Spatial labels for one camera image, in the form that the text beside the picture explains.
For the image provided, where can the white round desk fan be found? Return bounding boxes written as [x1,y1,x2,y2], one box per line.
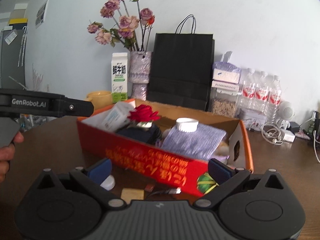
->
[279,101,296,122]

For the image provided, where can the white green milk carton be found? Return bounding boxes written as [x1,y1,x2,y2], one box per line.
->
[111,52,130,104]

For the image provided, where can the person's left hand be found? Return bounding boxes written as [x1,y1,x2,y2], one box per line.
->
[0,132,25,183]

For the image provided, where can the grey refrigerator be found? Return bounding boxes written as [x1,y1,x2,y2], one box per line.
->
[0,27,27,90]

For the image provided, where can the white charger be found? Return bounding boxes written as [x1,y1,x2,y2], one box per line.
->
[282,129,296,143]

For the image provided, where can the yellow mug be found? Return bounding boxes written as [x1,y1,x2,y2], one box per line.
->
[86,90,113,112]

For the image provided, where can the white round lid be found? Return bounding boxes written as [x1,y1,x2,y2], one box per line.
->
[99,174,116,191]

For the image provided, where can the yellow black box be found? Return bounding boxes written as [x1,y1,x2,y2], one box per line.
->
[9,17,28,27]

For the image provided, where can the dried purple grass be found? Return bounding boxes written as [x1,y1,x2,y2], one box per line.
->
[31,64,44,90]

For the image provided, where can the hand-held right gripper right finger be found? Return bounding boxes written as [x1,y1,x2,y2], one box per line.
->
[194,159,285,210]

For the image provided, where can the white cable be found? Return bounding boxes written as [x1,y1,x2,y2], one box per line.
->
[312,130,320,163]

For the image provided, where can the white earphones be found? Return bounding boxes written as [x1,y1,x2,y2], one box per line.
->
[261,121,284,145]

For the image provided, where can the red rose flower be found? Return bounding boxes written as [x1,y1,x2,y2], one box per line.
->
[127,104,160,129]

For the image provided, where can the white box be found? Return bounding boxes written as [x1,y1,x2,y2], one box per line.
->
[14,3,28,19]

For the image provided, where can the small wooden block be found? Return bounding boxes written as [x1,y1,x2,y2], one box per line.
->
[121,188,145,201]

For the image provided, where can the metal wire rack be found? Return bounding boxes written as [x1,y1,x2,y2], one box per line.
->
[20,114,48,130]

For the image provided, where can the dried pink flower bouquet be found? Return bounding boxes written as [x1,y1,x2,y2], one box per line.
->
[87,0,155,52]

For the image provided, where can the translucent hanging strip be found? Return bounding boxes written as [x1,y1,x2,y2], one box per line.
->
[18,26,27,67]

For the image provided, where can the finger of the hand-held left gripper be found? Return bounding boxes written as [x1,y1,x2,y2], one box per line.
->
[57,96,95,118]

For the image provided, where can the white and yellow plush toy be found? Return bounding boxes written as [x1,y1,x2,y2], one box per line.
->
[215,140,230,159]

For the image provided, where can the clear water bottle red label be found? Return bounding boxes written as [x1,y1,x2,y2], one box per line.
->
[256,71,270,117]
[267,74,282,120]
[241,68,258,117]

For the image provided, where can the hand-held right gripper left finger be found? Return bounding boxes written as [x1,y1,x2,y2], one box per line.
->
[32,158,127,210]

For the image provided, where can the wall poster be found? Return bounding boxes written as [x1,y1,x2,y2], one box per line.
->
[35,0,49,29]

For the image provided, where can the translucent white plastic container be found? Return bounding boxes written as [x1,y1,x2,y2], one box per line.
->
[101,102,135,132]

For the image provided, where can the ribbed white jar lid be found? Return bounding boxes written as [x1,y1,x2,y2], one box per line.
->
[176,117,200,133]

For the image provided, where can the black power adapter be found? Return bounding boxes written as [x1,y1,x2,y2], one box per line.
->
[287,121,300,133]

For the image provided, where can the purple white textured vase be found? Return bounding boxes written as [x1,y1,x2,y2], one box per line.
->
[129,51,152,100]

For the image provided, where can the black paper bag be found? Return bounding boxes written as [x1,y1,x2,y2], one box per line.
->
[146,14,215,112]

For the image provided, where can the purple white tissue pack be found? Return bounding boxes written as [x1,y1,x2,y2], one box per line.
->
[212,51,242,84]

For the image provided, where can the grey-blue cloth mat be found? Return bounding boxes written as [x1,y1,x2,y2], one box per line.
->
[160,124,227,162]

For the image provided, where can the dark electronic device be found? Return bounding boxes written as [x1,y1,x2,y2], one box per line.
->
[309,110,320,143]

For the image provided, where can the clear jar of seeds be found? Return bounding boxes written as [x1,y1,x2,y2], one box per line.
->
[210,80,240,118]

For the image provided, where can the navy blue pouch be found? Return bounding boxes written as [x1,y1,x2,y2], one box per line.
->
[116,124,163,145]

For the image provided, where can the red cardboard box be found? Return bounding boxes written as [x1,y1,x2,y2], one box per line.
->
[76,99,254,197]

